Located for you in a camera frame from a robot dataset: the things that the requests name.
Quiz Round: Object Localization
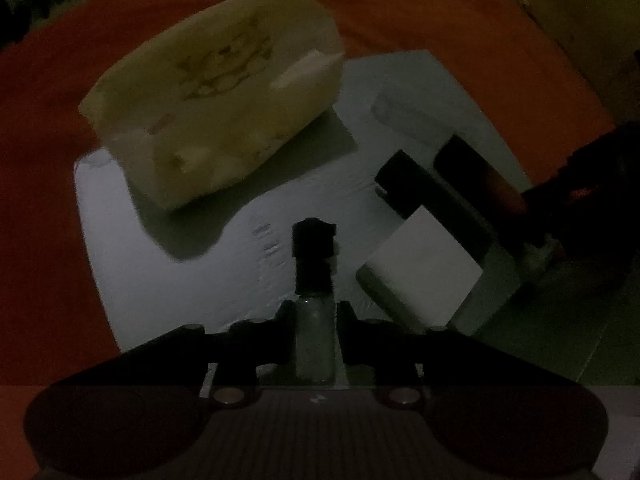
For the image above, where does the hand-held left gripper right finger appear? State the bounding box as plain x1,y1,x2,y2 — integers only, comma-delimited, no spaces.
335,300,522,407

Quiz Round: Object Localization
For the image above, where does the white paper sheet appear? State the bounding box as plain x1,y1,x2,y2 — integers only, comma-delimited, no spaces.
74,50,608,391

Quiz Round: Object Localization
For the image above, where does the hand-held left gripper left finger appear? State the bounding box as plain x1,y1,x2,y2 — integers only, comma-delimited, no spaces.
120,300,297,407

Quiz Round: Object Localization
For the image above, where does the yellow board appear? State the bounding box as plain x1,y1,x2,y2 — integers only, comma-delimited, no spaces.
500,0,640,128

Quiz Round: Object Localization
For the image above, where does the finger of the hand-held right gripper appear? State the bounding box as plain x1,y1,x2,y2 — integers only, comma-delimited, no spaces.
433,134,547,251
375,150,502,273

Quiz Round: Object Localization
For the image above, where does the small bottle with black cap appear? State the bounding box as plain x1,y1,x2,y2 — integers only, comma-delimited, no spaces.
292,217,339,386

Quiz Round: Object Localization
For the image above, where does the small white box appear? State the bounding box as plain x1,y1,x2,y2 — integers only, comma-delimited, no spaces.
356,205,484,335

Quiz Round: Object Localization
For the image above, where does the orange cloth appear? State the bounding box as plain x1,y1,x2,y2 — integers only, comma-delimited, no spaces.
0,0,621,480

